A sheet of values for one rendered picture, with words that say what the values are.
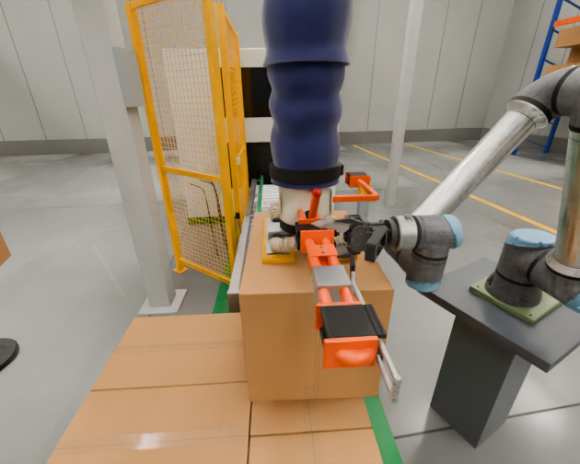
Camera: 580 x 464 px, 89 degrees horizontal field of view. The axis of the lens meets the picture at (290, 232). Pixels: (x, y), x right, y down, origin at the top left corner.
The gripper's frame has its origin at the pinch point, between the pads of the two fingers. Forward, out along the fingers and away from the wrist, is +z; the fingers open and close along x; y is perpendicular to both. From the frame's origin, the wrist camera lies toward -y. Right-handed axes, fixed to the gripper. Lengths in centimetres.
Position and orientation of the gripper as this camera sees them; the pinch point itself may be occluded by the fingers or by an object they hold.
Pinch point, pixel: (316, 239)
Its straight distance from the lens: 74.0
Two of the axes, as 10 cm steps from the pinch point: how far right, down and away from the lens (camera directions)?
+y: -0.6, -4.2, 9.1
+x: -0.1, -9.1, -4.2
